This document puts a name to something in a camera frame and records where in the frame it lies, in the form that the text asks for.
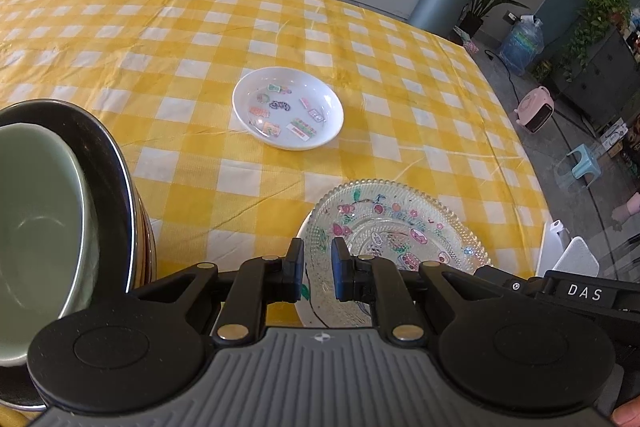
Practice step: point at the pale green bowl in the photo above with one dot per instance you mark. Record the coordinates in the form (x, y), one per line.
(40, 232)

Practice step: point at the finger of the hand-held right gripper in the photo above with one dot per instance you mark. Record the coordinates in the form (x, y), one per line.
(510, 283)

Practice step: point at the pink space heater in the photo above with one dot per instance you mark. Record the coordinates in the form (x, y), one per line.
(535, 109)

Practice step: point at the grey cabinet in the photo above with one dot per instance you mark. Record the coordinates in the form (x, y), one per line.
(597, 77)

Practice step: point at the white printed box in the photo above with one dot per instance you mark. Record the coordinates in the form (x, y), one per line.
(615, 139)

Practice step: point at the floral fabric item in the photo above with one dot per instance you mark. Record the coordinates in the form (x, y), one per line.
(466, 41)

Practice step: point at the person's right hand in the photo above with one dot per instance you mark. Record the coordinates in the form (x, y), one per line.
(629, 416)

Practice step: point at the trailing pothos plant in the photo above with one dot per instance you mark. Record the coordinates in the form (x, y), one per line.
(597, 7)

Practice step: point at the yellow checked tablecloth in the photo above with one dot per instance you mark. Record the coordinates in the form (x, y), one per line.
(150, 47)

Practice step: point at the stainless steel bowl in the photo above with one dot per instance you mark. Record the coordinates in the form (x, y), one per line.
(117, 207)

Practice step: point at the grey trash can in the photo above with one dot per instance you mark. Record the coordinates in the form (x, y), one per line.
(440, 4)

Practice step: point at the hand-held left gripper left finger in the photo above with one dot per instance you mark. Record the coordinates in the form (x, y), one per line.
(295, 268)

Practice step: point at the blue water jug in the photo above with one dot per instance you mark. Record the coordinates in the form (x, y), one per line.
(522, 44)

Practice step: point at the small blue plastic stool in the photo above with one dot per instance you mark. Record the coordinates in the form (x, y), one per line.
(584, 159)

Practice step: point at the white plastic container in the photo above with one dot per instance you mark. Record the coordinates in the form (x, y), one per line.
(575, 259)

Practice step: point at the clear glass plate with stickers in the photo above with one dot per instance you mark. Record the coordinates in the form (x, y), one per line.
(400, 217)

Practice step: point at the white plate with stickers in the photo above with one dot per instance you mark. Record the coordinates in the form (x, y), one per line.
(290, 112)

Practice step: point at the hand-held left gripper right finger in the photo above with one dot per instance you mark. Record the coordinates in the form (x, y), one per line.
(340, 271)

